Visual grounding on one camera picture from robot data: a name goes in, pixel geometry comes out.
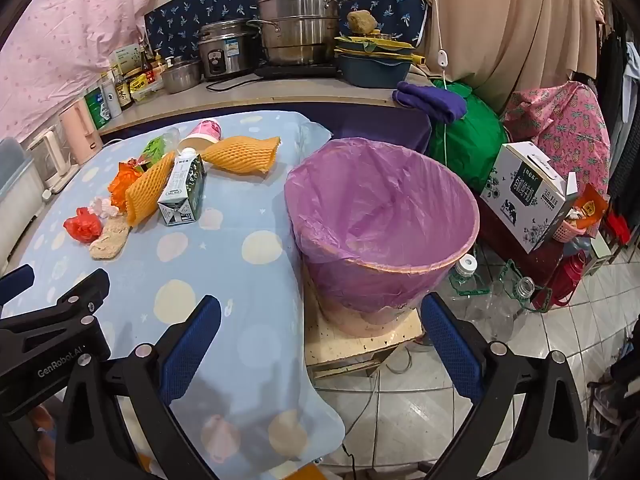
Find translucent storage box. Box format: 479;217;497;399
0;137;51;261

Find white cable with switch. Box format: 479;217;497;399
425;0;451;161

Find orange foam net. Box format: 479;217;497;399
125;151;177;227
200;136;282;176

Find white crumpled tissue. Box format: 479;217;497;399
90;196;121;220

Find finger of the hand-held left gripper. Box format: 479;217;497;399
0;268;111;330
0;264;35;306

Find bin with purple liner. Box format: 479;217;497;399
284;136;481;338

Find pink dotted sheet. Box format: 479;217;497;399
0;0;171;136

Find dark blue sheet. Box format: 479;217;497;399
295;101;432;153

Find blue floral fabric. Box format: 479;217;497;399
144;0;428;61

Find green drink box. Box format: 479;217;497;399
142;135;173;166

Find tall sauce bottle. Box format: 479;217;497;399
140;45;156;86

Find green white packet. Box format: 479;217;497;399
84;87;110;128

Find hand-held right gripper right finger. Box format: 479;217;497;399
421;292;591;480

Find wooden board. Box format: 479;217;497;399
302;280;426;378

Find green white milk carton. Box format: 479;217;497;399
157;147;207;227

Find dark sauce bottle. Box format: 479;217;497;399
114;67;135;111

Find purple cloth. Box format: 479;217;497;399
392;80;468;125

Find yellow dish stack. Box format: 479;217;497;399
334;32;426;63

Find pink electric kettle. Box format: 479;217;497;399
59;97;103;166

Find pink paper cup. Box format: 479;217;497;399
177;117;222;153

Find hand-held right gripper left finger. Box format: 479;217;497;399
47;295;223;480

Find beige foam net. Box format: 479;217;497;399
89;215;132;261

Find silver rice cooker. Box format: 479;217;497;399
196;19;261;81

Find black floor cable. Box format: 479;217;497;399
342;350;416;466

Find hanging clothes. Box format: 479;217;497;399
595;10;640;261

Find tan loofah sponge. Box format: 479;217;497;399
347;10;380;36

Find white milk gift box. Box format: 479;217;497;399
480;142;581;254

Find pink pineapple print cloth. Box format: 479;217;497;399
500;80;612;196

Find white bottle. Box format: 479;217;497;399
102;80;122;118

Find orange printed plastic wrapper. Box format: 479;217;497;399
108;157;146;209

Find white small appliance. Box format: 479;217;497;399
27;127;81;193

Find green bag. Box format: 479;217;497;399
425;80;508;193

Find small clear plastic bottle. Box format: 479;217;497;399
447;253;488;301

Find blue dotted blanket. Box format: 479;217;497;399
0;110;346;480

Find dark blue basin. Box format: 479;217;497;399
336;52;423;87

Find black induction cooker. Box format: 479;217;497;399
252;62;343;80

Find large clear plastic bottle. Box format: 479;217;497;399
450;275;536;346

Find small steel pot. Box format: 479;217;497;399
160;58;203;95

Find pale green box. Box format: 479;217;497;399
109;44;143;73

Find red plastic bag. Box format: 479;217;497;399
63;206;103;242

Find pink plastic basket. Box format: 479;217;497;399
555;210;596;243

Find red thermos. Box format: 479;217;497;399
537;250;588;313

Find orange snack packet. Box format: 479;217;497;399
575;182;610;226

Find stainless steel steamer pot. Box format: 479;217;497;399
247;0;356;67

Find beige curtain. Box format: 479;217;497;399
410;0;616;101

